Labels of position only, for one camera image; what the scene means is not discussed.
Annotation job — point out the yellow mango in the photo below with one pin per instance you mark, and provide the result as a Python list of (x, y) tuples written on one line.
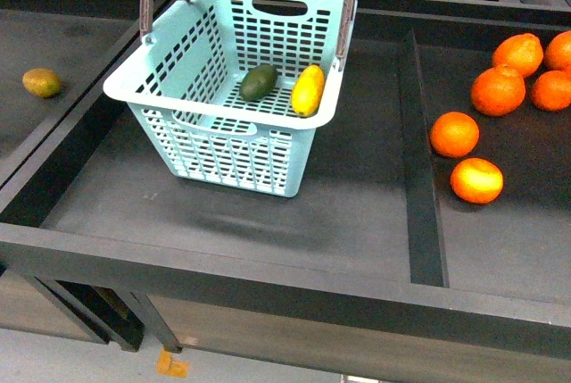
[(308, 91)]

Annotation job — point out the green avocado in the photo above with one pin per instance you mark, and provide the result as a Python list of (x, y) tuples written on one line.
[(258, 82)]

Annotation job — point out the light blue plastic basket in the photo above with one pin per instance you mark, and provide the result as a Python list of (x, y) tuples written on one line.
[(182, 84)]

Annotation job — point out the orange mandarin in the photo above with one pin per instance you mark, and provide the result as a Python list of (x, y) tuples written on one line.
[(498, 91), (557, 55), (454, 134), (476, 181), (551, 91), (522, 52)]

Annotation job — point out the brown kiwi fruit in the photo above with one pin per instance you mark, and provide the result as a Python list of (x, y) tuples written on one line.
[(42, 82)]

